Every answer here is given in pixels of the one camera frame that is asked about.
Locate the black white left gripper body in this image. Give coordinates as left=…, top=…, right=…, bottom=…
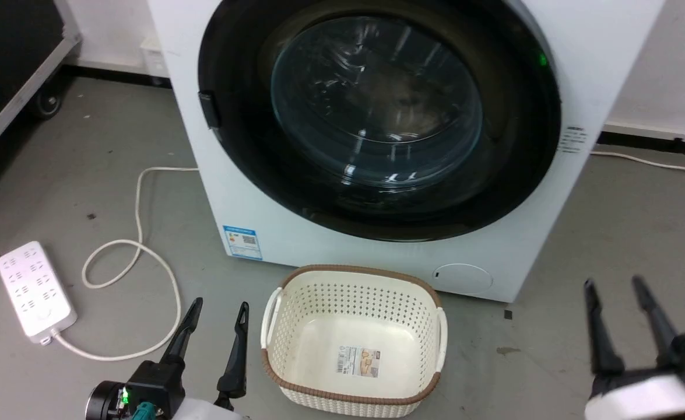
left=85, top=360, right=244, bottom=420

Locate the white power strip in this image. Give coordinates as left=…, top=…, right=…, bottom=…
left=0, top=240, right=79, bottom=345

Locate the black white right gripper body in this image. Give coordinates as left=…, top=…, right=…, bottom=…
left=584, top=334, right=685, bottom=420

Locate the black flight case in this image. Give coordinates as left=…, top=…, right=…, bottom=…
left=0, top=0, right=82, bottom=174

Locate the white power strip cable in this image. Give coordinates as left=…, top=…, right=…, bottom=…
left=51, top=166, right=201, bottom=362

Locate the white wall socket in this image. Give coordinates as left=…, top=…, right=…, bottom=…
left=140, top=37, right=171, bottom=80

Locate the cream perforated laundry basket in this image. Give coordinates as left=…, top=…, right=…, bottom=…
left=260, top=265, right=449, bottom=419

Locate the blue energy label sticker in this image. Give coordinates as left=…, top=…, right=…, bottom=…
left=223, top=225, right=263, bottom=261

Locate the black round washer door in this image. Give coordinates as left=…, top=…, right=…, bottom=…
left=197, top=0, right=563, bottom=243

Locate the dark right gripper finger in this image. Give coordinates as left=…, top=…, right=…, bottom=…
left=631, top=275, right=680, bottom=358
left=583, top=278, right=627, bottom=377

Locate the teal cable connector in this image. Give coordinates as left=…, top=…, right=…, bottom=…
left=131, top=401, right=164, bottom=420

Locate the white front-load washing machine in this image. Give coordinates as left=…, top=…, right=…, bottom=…
left=147, top=0, right=667, bottom=304

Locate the black caster wheel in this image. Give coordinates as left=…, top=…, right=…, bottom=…
left=30, top=87, right=64, bottom=121

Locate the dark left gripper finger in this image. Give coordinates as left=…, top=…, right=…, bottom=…
left=160, top=297, right=204, bottom=367
left=214, top=301, right=251, bottom=410

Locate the round white filter cover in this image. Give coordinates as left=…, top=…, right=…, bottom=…
left=433, top=263, right=494, bottom=295

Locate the black door handle latch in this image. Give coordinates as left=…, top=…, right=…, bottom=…
left=198, top=91, right=222, bottom=130

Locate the paper label sticker in basket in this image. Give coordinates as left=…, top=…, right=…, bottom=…
left=335, top=345, right=381, bottom=377

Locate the thin white floor cable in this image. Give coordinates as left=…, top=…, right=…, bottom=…
left=589, top=150, right=685, bottom=177

